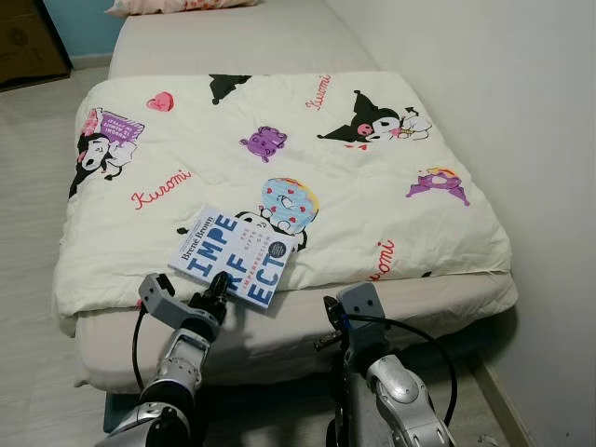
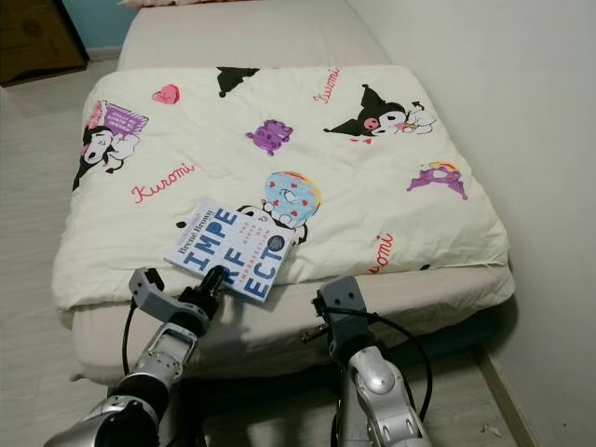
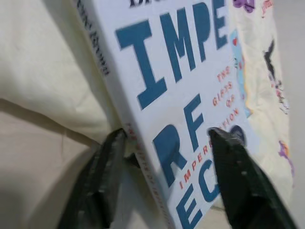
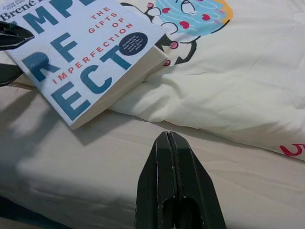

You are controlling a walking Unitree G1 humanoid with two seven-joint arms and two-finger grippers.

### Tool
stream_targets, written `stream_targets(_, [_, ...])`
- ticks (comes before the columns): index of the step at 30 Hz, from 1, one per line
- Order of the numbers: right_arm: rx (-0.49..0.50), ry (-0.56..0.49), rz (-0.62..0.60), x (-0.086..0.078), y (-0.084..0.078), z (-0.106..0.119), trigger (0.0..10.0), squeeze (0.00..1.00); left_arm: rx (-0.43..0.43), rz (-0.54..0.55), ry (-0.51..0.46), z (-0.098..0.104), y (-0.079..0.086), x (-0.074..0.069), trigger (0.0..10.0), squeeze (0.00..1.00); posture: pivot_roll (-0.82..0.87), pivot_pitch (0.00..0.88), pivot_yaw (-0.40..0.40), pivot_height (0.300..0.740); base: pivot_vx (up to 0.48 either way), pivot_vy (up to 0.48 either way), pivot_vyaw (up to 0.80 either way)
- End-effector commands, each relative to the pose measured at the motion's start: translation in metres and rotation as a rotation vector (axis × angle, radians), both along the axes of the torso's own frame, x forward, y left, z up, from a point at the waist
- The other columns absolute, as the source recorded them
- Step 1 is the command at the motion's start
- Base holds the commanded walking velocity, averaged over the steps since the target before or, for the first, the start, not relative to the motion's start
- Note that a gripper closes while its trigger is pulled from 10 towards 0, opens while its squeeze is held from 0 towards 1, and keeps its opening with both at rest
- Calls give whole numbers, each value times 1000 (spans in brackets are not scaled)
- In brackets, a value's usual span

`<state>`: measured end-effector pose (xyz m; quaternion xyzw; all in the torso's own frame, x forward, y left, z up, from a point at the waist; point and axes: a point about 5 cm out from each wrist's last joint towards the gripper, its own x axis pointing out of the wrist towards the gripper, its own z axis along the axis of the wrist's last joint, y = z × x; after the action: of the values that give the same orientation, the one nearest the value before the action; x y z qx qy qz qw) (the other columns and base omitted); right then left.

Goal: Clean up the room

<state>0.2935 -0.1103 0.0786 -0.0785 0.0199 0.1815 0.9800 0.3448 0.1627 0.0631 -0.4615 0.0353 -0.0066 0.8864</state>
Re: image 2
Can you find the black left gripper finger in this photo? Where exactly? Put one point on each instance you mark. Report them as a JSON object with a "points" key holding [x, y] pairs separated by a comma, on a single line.
{"points": [[216, 277]]}

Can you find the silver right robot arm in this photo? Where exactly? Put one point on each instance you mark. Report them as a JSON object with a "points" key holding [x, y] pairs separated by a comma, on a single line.
{"points": [[382, 396]]}

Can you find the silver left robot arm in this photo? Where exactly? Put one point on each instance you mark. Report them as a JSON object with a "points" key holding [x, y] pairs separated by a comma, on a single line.
{"points": [[149, 382]]}

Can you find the beige bed mattress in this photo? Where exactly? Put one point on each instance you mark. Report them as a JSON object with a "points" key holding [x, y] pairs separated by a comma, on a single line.
{"points": [[242, 33]]}

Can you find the dark brown wooden cabinet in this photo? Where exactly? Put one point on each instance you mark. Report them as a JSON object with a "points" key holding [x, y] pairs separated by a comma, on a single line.
{"points": [[42, 37]]}

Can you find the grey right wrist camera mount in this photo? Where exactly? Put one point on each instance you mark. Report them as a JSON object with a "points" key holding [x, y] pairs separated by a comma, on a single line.
{"points": [[345, 305]]}

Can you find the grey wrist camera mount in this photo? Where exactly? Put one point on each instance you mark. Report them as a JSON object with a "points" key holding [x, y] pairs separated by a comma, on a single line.
{"points": [[345, 305], [147, 291]]}

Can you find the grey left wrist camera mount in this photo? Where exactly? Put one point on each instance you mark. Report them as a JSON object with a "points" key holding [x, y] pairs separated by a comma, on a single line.
{"points": [[147, 291]]}

